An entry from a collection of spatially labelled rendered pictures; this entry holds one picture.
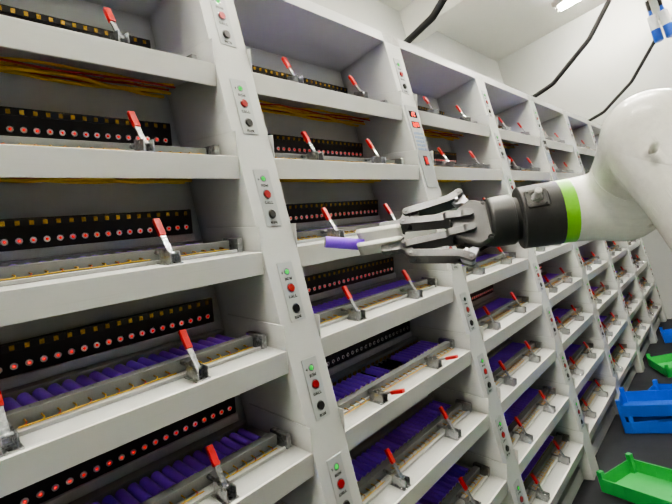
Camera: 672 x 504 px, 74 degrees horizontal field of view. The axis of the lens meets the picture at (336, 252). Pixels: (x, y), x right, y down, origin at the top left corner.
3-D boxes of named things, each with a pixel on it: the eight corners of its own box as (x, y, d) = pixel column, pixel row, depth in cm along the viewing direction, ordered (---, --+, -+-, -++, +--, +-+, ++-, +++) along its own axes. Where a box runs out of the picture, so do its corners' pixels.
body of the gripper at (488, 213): (511, 180, 65) (446, 191, 67) (524, 228, 61) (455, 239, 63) (507, 210, 71) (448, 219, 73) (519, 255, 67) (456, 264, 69)
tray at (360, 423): (471, 364, 138) (470, 334, 137) (345, 453, 93) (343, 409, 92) (415, 352, 151) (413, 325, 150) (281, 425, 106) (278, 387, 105)
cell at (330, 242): (325, 233, 70) (365, 237, 71) (324, 240, 72) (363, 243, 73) (325, 243, 69) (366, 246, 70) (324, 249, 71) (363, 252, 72)
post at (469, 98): (599, 469, 191) (481, 74, 204) (594, 480, 184) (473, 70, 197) (551, 465, 204) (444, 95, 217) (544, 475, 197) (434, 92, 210)
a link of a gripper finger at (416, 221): (473, 215, 66) (473, 207, 66) (398, 221, 69) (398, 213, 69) (473, 229, 69) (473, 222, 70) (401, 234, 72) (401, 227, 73)
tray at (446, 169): (502, 180, 194) (501, 147, 193) (433, 179, 149) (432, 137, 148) (459, 183, 208) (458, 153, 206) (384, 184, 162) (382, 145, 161)
